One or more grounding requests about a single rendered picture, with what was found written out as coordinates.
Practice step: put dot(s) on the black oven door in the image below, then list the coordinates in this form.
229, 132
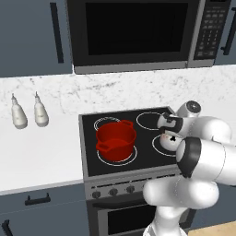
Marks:
123, 219

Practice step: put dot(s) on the white bottle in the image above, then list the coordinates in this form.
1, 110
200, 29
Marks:
41, 113
19, 115

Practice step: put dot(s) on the grey blue drawer front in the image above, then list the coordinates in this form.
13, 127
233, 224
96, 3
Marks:
61, 199

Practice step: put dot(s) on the black stove knob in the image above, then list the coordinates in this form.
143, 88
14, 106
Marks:
113, 192
96, 194
130, 189

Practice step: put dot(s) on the red pot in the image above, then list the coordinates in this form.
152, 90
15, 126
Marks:
116, 138

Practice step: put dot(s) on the grey blue cupboard door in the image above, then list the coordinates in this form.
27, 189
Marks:
27, 37
229, 60
46, 222

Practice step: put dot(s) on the black steel microwave oven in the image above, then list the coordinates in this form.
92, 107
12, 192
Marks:
135, 30

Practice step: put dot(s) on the black steel stove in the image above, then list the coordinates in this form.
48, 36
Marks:
92, 159

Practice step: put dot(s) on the grey blue cupboard run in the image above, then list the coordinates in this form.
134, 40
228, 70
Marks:
215, 206

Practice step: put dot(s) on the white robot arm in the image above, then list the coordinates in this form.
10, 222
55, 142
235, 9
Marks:
202, 159

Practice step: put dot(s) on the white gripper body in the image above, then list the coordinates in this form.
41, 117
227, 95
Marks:
169, 142

